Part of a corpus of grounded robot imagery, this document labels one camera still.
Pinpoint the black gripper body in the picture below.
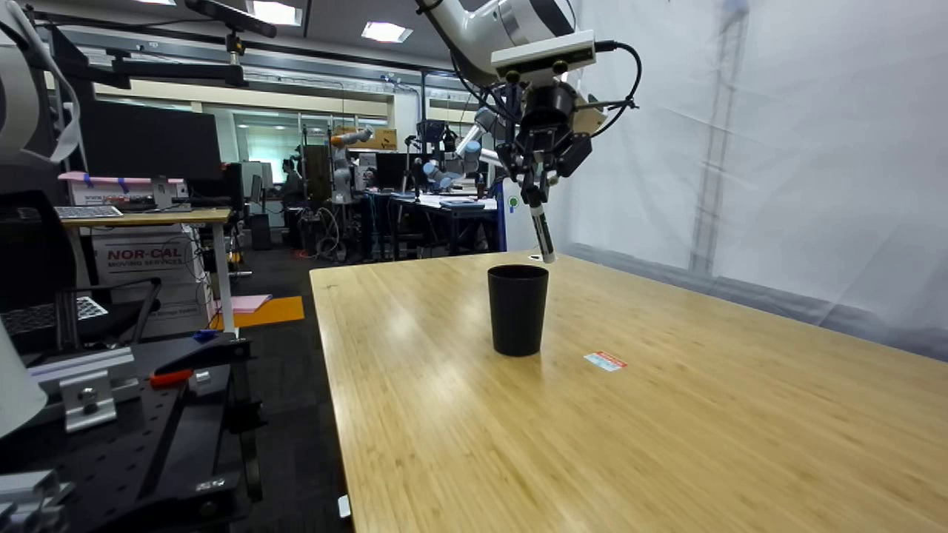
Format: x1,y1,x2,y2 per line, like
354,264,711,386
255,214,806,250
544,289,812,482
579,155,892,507
498,82,605,192

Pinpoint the black white marker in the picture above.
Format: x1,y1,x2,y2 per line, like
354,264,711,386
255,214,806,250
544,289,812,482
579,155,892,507
529,204,554,264

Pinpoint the black cup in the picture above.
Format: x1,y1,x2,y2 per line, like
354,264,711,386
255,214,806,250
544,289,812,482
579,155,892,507
489,264,547,355

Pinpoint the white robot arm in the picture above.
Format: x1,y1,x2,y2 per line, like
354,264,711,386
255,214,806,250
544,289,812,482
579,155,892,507
413,0,602,208

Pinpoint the white curtain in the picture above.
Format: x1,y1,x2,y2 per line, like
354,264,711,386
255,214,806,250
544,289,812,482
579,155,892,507
547,0,948,358

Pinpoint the white cardboard box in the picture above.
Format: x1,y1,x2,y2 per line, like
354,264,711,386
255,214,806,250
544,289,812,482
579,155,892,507
91,226,209,338

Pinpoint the black monitor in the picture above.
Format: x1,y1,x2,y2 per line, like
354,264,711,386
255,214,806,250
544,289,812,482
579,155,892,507
85,101,221,180

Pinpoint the black optical breadboard cart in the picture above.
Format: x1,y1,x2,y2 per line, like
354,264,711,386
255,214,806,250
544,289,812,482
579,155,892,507
0,332,262,533

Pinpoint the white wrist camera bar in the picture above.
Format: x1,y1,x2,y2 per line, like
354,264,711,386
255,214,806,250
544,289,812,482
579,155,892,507
492,29,596,78

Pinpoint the aluminium bracket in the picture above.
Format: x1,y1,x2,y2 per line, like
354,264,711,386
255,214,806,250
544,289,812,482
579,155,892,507
28,347,141,432

